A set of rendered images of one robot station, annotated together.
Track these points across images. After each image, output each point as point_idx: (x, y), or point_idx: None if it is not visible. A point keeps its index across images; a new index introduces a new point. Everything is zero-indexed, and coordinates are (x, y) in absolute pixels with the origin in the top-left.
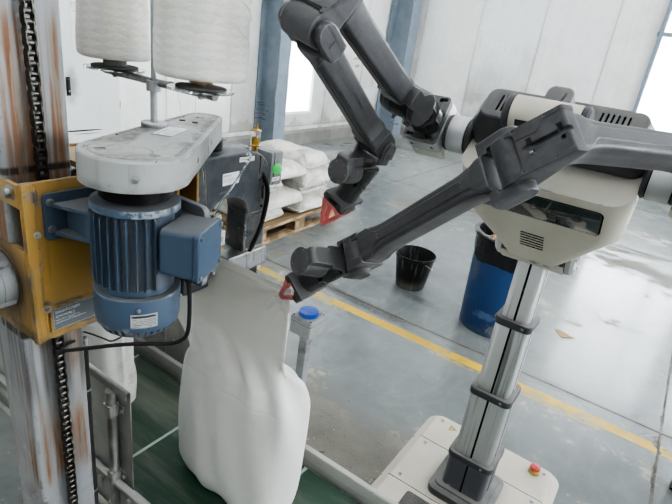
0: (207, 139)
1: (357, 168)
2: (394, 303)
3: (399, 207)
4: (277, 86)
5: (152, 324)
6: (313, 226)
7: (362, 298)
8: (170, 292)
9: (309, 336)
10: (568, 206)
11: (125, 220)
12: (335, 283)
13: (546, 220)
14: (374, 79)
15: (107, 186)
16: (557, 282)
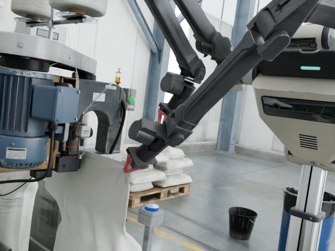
0: (80, 56)
1: (179, 82)
2: (228, 246)
3: (233, 189)
4: (155, 116)
5: (22, 157)
6: (173, 197)
7: (204, 242)
8: (38, 137)
9: (150, 224)
10: (328, 103)
11: (12, 75)
12: (185, 231)
13: (315, 120)
14: (189, 23)
15: (2, 49)
16: None
